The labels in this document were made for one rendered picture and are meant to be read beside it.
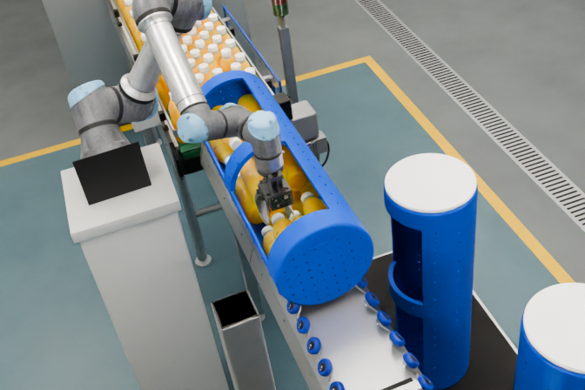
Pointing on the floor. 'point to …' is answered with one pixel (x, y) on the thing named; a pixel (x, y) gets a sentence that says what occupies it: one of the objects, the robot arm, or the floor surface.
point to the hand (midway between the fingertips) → (276, 216)
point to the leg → (249, 279)
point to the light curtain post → (244, 342)
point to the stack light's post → (288, 63)
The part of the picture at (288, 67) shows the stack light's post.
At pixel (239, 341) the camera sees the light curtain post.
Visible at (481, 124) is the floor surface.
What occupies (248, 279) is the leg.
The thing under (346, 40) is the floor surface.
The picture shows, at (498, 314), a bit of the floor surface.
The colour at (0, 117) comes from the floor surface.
